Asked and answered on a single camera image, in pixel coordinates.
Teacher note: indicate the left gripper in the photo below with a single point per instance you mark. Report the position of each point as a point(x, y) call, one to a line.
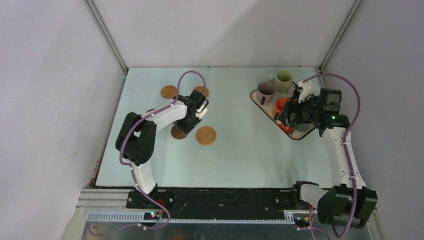
point(188, 128)

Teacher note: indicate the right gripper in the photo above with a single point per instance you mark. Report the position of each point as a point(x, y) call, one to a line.
point(291, 112)

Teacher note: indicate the patterned light wood coaster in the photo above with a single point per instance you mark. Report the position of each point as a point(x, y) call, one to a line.
point(206, 135)

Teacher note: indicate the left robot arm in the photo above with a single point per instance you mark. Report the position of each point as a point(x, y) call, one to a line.
point(137, 136)

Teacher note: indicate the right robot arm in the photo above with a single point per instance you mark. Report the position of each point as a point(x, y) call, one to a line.
point(341, 172)

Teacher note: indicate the blue mug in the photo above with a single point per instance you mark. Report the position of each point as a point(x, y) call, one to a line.
point(315, 99)

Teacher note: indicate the dark green mug front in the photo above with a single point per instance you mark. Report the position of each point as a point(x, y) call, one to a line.
point(303, 127)

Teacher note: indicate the orange mug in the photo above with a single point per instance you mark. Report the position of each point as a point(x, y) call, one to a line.
point(279, 105)

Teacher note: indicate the light green mug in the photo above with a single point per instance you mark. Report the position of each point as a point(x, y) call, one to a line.
point(281, 80)

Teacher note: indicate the wooden serving tray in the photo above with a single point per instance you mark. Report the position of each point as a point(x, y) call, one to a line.
point(268, 110)

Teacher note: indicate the mauve mug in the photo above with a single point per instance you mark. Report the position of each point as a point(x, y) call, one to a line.
point(265, 92)

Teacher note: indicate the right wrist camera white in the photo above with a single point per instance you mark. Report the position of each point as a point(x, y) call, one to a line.
point(306, 89)

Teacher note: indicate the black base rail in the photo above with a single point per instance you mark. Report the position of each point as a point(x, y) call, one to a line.
point(239, 204)

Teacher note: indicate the aluminium frame rail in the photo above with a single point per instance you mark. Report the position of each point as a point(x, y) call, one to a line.
point(110, 204)

